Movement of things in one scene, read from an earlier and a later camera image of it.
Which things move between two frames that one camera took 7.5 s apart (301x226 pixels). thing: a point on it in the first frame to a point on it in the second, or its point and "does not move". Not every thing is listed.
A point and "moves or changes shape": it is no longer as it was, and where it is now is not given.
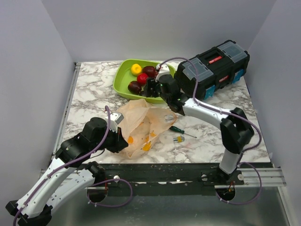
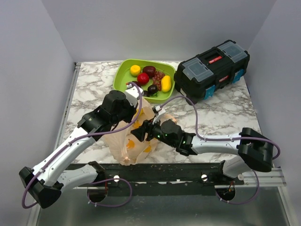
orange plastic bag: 140,124 moves or changes shape
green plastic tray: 122,76 does not move
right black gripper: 151,84 to 148,127
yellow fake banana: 136,69 does not move
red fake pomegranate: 142,78 does not move
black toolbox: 218,67 does not move
